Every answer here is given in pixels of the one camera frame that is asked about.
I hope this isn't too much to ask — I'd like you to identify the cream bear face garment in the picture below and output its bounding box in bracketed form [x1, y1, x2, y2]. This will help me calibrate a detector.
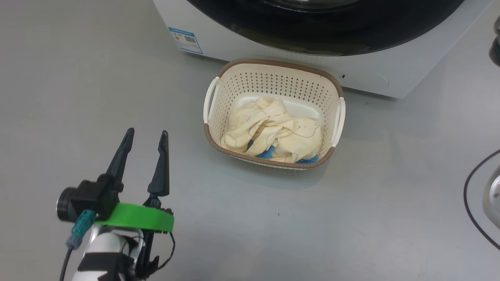
[250, 117, 323, 164]

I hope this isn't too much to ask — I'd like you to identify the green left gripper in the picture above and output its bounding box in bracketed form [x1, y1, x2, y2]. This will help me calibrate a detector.
[95, 128, 175, 233]

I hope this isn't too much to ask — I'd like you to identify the blue energy label sticker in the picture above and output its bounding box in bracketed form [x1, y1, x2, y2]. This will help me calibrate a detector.
[168, 27, 204, 55]

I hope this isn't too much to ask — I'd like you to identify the white washing machine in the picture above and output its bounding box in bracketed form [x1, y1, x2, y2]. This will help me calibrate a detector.
[152, 0, 495, 99]

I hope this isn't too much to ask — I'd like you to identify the teal left camera cable plug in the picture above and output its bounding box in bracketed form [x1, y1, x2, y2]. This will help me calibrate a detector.
[59, 210, 96, 281]

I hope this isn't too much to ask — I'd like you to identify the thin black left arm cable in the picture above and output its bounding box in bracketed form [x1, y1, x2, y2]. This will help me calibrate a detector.
[121, 230, 176, 279]

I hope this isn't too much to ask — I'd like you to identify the cream perforated laundry basket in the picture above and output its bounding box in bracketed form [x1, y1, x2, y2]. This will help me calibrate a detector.
[203, 59, 346, 170]

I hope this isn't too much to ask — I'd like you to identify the black round washing machine door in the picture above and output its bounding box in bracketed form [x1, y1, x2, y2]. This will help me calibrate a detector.
[187, 0, 465, 56]

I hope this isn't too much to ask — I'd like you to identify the dark grey rounded object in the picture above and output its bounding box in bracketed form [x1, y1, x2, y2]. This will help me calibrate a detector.
[489, 16, 500, 67]

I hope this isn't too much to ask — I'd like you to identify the cream garment with blue cuffs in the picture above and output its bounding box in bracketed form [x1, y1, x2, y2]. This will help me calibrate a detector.
[221, 97, 297, 157]

